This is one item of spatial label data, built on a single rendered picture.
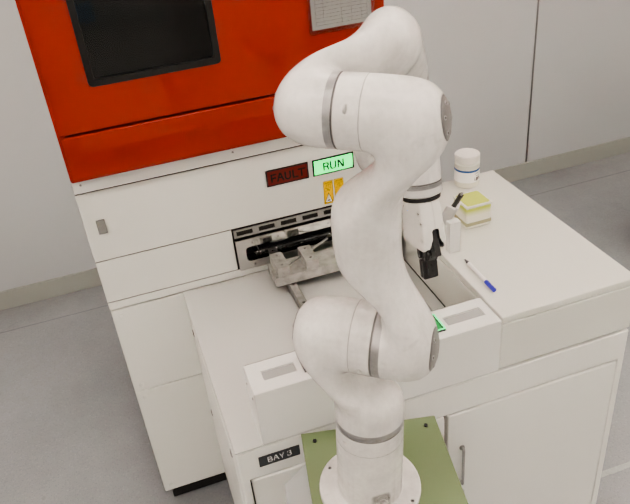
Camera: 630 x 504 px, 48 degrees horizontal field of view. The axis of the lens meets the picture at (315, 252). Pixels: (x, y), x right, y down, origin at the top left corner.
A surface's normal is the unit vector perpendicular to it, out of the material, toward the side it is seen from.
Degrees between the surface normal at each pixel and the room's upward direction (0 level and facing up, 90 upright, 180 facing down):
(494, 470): 90
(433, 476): 2
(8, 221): 90
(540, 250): 0
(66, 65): 90
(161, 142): 90
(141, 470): 0
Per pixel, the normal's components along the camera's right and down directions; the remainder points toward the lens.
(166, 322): 0.33, 0.48
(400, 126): -0.27, 0.43
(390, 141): -0.33, 0.61
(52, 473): -0.09, -0.84
